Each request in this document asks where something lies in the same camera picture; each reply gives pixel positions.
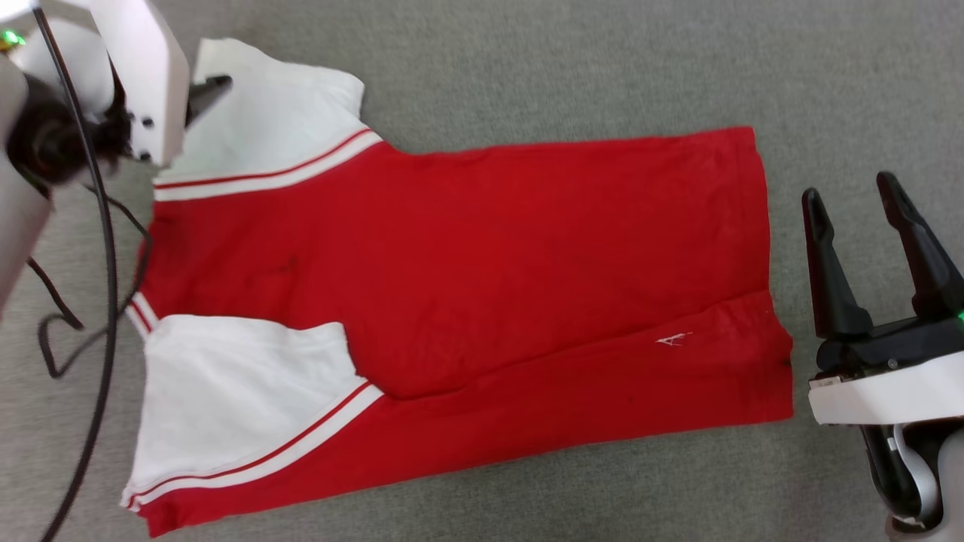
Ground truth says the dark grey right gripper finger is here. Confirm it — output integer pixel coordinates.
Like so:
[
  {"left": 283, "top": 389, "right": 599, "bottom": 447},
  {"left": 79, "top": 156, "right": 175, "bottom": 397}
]
[
  {"left": 802, "top": 188, "right": 874, "bottom": 340},
  {"left": 876, "top": 172, "right": 964, "bottom": 321}
]

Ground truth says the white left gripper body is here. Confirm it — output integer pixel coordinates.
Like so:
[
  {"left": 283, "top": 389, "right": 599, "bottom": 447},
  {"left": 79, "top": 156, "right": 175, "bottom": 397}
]
[{"left": 90, "top": 0, "right": 189, "bottom": 166}]

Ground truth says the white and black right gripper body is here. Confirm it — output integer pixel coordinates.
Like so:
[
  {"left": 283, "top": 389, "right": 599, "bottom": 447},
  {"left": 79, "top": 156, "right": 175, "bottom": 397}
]
[{"left": 808, "top": 316, "right": 964, "bottom": 426}]

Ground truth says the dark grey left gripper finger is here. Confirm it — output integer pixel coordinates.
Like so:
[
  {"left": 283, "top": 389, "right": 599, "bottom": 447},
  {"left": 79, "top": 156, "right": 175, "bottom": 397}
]
[{"left": 185, "top": 75, "right": 233, "bottom": 127}]

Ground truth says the red and white jersey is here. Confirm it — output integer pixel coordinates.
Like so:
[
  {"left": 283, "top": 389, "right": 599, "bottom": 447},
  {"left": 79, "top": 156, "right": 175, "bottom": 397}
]
[{"left": 120, "top": 38, "right": 794, "bottom": 537}]

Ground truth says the long black cable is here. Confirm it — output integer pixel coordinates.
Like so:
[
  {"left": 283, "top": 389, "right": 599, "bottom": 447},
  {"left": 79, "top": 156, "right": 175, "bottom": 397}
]
[{"left": 30, "top": 4, "right": 117, "bottom": 542}]

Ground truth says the thin black looped cable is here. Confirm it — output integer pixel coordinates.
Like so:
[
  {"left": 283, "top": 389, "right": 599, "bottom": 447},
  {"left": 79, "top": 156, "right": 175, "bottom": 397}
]
[{"left": 26, "top": 184, "right": 155, "bottom": 379}]

